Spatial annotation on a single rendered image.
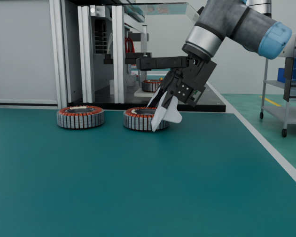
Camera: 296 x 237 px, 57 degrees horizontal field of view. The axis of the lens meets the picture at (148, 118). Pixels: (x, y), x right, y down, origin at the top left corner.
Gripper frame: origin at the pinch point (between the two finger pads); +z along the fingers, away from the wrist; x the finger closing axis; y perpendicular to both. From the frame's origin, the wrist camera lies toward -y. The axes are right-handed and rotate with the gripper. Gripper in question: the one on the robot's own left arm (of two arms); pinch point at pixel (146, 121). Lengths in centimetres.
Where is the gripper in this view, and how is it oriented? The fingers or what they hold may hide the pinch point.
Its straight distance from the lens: 65.6
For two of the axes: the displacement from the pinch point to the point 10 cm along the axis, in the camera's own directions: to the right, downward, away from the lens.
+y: 8.6, 4.6, 2.2
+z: -5.0, 8.5, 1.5
